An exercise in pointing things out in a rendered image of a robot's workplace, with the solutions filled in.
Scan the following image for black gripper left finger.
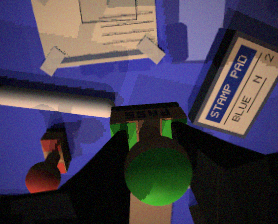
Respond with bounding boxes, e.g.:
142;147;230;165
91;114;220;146
0;130;131;224

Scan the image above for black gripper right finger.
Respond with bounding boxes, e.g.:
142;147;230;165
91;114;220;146
171;121;278;224

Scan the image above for tan inspection card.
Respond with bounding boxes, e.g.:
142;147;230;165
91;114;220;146
31;0;165;76

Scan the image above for brown flat board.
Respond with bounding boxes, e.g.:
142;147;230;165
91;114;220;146
129;192;173;224

